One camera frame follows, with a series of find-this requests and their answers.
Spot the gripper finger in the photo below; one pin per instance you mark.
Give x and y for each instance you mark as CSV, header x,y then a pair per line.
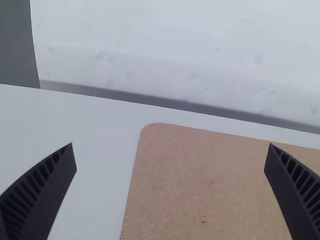
x,y
300,195
32,200

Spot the cork mat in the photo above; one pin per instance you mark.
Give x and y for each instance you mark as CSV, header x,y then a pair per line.
x,y
200,180

